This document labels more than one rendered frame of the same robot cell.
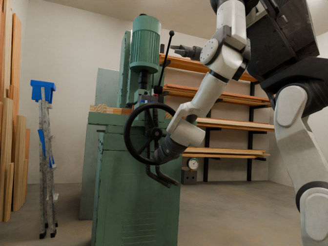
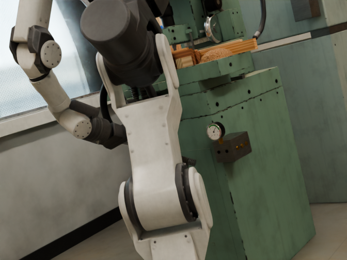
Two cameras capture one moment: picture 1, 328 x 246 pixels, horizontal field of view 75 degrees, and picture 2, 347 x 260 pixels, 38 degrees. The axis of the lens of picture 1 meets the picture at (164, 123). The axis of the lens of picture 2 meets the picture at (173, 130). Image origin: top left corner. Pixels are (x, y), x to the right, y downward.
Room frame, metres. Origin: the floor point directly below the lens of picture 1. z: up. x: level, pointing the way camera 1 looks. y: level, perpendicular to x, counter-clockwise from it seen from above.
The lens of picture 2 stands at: (0.18, -1.59, 0.92)
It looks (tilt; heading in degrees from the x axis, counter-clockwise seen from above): 7 degrees down; 60
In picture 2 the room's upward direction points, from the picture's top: 14 degrees counter-clockwise
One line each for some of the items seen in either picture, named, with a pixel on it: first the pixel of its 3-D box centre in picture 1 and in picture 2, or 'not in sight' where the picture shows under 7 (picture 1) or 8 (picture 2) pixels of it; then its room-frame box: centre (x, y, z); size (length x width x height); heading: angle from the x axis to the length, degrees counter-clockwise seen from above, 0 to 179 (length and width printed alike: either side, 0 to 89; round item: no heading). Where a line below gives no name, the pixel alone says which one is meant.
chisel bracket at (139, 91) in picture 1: (141, 98); (175, 36); (1.32, 0.15, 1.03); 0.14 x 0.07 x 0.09; 19
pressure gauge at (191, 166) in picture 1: (192, 165); (217, 133); (1.18, -0.17, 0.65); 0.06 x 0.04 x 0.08; 109
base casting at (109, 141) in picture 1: (134, 140); (205, 96); (1.42, 0.18, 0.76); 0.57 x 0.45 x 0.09; 19
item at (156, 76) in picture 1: (157, 77); not in sight; (1.55, 0.07, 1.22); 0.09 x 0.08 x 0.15; 19
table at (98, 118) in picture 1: (144, 122); (165, 80); (1.20, 0.11, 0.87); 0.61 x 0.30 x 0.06; 109
